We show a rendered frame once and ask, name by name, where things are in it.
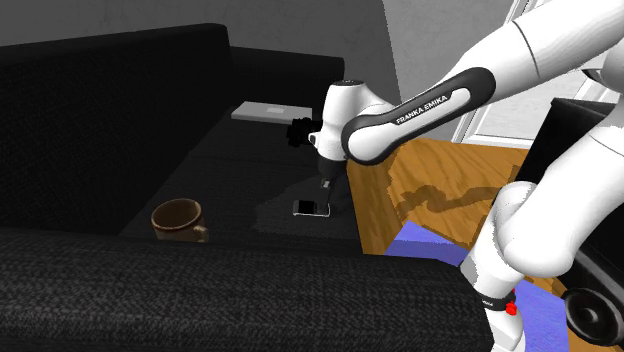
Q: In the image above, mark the white framed glass door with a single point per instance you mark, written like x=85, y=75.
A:
x=516, y=109

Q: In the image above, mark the black phone with silver edge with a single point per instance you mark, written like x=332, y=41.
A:
x=308, y=207

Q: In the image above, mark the black furniture with round disc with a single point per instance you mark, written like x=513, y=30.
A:
x=597, y=292

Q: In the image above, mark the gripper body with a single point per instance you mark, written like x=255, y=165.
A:
x=331, y=168

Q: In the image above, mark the grey flat book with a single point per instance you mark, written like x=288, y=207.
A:
x=265, y=112

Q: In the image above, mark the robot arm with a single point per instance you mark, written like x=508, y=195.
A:
x=546, y=44

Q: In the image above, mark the brown mug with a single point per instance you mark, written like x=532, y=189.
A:
x=176, y=219

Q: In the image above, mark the black sofa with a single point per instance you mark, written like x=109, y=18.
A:
x=97, y=292

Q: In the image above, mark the blue robot stand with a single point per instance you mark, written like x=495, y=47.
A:
x=541, y=317

